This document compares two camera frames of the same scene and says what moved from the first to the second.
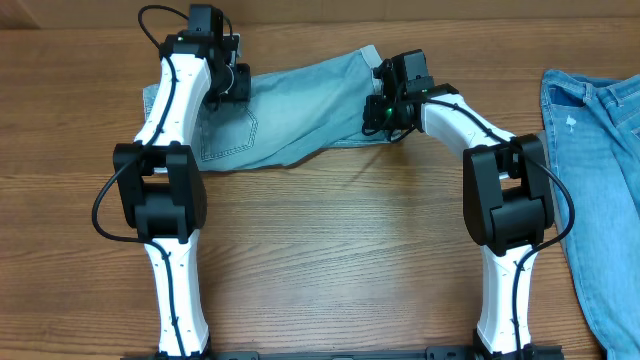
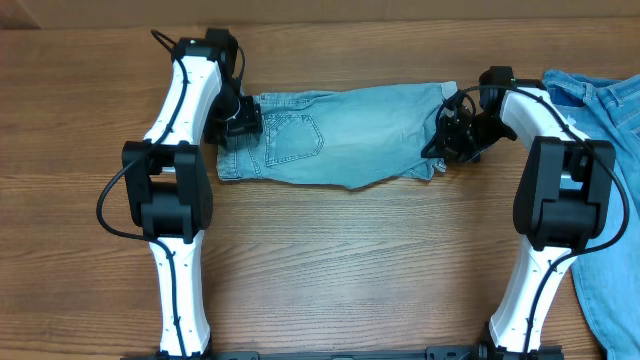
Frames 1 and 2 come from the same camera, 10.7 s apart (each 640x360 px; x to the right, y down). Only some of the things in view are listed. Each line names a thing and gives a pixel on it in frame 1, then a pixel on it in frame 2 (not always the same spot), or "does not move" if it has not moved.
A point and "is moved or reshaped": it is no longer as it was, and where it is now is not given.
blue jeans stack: x=592 y=129 does not move
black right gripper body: x=373 y=117 to x=451 y=136
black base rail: x=432 y=353 does not move
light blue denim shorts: x=289 y=113 is moved or reshaped
